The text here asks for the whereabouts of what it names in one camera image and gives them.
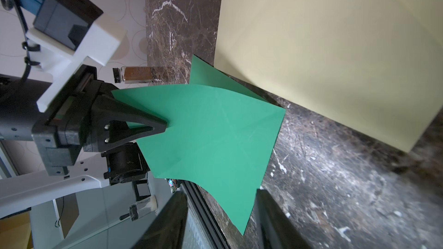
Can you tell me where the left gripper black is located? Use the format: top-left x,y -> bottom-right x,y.
1,65 -> 167,176

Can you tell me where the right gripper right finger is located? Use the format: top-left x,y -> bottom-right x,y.
255,189 -> 311,249

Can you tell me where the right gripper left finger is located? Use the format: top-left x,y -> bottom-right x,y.
132,191 -> 188,249

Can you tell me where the yellow paper sheet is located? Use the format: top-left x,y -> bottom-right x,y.
214,0 -> 443,152

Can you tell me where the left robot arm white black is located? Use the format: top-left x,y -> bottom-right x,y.
1,65 -> 167,218

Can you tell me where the brown spice jar front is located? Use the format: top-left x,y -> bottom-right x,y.
112,66 -> 162,84

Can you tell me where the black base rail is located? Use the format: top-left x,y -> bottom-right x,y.
181,181 -> 230,249

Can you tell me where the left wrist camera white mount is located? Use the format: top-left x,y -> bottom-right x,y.
19,0 -> 126,113

